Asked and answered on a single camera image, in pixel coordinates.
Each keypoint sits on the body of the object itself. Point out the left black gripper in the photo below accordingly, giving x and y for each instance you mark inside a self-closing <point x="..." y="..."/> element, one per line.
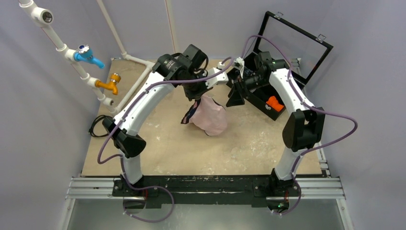
<point x="191" y="95"/>

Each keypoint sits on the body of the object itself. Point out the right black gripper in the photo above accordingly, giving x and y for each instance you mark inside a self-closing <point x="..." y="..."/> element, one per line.
<point x="238" y="87"/>

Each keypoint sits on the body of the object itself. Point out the pink underwear navy trim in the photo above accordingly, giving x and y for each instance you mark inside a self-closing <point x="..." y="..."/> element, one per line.
<point x="208" y="115"/>

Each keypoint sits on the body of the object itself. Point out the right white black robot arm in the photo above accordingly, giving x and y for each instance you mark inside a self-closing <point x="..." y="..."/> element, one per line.
<point x="304" y="126"/>

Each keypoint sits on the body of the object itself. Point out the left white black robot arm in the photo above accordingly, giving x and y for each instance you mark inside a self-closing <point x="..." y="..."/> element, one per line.
<point x="186" y="69"/>

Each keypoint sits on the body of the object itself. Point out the orange rolled cloth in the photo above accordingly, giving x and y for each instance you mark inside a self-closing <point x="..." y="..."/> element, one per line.
<point x="274" y="103"/>

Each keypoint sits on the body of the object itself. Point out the black box with glass lid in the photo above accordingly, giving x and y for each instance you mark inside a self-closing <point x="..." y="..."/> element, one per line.
<point x="303" y="51"/>

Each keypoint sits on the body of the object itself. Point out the orange faucet tap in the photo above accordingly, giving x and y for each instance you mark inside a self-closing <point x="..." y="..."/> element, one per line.
<point x="111" y="85"/>

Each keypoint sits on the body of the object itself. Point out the blue faucet tap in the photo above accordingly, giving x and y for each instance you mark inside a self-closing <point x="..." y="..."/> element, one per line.
<point x="85" y="54"/>

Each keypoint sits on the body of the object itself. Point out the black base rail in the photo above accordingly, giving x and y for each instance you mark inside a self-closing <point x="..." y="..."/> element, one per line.
<point x="154" y="191"/>

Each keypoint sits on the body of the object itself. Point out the aluminium frame rails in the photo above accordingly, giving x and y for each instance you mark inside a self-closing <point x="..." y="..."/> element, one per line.
<point x="251" y="144"/>

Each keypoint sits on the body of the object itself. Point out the white PVC pipe frame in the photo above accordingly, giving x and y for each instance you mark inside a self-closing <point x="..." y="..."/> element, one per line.
<point x="137" y="31"/>

